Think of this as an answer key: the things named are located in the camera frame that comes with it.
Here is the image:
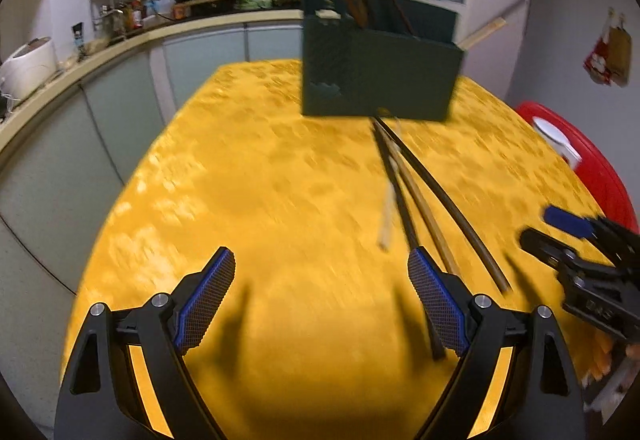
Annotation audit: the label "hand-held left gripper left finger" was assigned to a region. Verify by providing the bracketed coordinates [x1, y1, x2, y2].
[54, 246, 237, 440]

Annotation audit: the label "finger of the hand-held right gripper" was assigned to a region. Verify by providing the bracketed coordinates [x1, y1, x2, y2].
[520, 227, 626, 272]
[544, 204, 640, 266]

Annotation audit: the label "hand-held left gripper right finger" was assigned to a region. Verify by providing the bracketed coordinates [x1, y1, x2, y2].
[407, 246, 587, 440]

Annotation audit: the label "pile of mixed wooden chopsticks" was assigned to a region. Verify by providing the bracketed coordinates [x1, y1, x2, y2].
[372, 115, 513, 362]

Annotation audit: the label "light bamboo chopstick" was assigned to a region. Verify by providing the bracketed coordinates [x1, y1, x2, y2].
[457, 16, 507, 51]

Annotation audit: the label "dark green utensil holder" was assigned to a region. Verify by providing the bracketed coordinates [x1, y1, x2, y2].
[300, 0, 466, 123]

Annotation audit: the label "red plastic stool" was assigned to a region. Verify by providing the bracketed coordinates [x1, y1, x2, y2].
[515, 101, 640, 241]

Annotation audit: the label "yellow floral tablecloth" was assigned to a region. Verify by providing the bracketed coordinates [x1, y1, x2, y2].
[60, 59, 621, 440]

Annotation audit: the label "red white hanging ornament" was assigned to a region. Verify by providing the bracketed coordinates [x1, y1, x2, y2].
[582, 33, 618, 85]

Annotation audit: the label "kitchen counter cabinets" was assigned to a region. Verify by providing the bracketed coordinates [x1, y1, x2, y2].
[0, 8, 306, 296]

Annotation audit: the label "white rice cooker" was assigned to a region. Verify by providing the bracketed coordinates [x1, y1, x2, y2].
[0, 36, 57, 101]

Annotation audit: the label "black gas stove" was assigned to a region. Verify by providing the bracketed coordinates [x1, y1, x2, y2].
[170, 0, 238, 16]

